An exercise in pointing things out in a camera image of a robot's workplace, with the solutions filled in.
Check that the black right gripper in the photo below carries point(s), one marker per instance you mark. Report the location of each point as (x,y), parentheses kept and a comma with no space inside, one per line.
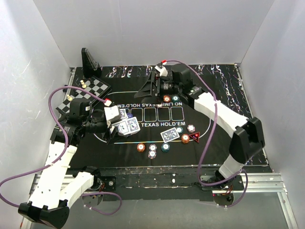
(147,90)

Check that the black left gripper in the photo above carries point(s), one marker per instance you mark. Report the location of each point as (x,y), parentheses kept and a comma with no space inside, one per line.
(108,135)

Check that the orange chips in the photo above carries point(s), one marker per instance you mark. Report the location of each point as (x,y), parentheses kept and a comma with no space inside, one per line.
(166,99)
(185,138)

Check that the blue playing card deck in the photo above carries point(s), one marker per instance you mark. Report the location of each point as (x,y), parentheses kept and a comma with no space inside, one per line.
(128,126)

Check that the orange poker chip stack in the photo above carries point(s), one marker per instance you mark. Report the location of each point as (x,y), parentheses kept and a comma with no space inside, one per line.
(141,147)

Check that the pink chip front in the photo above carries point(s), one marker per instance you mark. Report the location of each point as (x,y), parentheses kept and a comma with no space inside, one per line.
(152,154)

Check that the dealt cards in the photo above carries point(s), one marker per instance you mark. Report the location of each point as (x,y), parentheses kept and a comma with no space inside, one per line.
(169,135)

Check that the green chips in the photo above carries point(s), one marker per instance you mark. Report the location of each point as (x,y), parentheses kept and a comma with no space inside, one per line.
(179,129)

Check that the green poker chip stack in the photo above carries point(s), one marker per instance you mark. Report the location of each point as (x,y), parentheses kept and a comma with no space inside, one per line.
(165,147)

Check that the red black all-in marker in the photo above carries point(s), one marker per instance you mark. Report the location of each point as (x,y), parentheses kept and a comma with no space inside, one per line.
(195,136)

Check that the dealt card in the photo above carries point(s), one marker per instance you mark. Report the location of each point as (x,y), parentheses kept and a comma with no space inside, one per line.
(123,114)

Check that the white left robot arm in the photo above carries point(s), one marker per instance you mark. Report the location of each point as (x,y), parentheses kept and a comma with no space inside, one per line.
(50,203)

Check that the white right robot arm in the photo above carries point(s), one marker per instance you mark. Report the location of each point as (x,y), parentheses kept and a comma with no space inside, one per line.
(247,137)

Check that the black poker table mat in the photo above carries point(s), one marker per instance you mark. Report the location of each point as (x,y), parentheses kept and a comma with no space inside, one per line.
(212,149)

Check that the gold chess pieces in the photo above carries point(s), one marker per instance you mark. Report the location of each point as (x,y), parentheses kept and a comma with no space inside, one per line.
(83,84)

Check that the black triangular card stand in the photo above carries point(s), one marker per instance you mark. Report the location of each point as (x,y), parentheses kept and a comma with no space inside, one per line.
(90,66)

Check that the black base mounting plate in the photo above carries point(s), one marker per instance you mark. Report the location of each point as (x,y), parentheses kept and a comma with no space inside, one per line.
(165,183)

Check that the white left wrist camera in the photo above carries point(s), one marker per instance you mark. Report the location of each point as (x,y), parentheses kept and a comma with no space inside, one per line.
(112,114)

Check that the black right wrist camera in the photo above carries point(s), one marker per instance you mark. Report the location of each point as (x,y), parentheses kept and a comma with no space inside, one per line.
(180,75)

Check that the aluminium rail frame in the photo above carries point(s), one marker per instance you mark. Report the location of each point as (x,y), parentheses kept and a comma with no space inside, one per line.
(269,183)

